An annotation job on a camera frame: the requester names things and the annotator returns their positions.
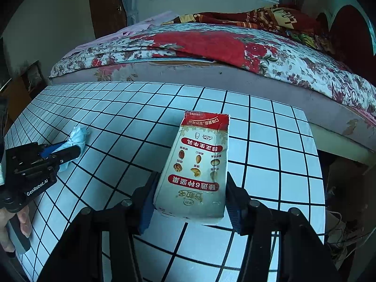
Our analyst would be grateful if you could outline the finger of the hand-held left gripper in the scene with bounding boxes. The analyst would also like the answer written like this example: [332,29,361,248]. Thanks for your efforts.
[49,146,82,165]
[40,141,70,158]

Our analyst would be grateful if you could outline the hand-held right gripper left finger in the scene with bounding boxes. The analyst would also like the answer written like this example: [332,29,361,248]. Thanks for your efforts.
[38,171,161,282]

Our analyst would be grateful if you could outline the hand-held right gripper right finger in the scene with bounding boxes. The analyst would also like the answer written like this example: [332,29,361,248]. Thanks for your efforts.
[224,173,347,282]

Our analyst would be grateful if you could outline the blue face mask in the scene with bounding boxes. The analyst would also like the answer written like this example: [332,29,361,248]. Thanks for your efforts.
[58,125,90,173]

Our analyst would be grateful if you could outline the red and white milk carton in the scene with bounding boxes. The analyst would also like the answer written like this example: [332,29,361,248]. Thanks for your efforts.
[153,110,230,226]

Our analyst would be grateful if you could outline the person's left hand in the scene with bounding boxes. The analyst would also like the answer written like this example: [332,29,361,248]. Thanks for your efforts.
[0,205,32,254]

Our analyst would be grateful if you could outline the white checked tablecloth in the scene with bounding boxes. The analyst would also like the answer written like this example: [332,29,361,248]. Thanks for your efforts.
[3,82,327,282]

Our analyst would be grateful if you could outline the wooden furniture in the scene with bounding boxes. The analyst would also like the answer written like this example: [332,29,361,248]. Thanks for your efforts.
[0,76,33,124]

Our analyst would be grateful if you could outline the brown wooden door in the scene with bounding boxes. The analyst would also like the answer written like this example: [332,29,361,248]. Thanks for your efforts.
[88,0,128,40]

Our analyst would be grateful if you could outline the pink cloth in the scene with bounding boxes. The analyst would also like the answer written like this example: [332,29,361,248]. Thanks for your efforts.
[72,11,180,55]

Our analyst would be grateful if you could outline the grey curtain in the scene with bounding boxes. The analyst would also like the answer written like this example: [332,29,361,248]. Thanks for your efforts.
[117,0,139,26]

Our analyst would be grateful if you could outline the floral bed sheet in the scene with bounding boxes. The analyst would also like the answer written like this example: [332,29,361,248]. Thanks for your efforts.
[50,22,376,112]

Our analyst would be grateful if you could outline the red patterned blanket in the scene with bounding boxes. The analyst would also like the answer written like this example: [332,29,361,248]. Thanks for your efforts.
[160,4,338,53]

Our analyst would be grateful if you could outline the red heart-shaped headboard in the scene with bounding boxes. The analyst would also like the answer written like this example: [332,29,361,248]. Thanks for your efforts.
[316,4,376,74]

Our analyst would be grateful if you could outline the tangled floor cables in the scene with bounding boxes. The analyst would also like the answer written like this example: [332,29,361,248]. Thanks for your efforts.
[325,208,373,271]

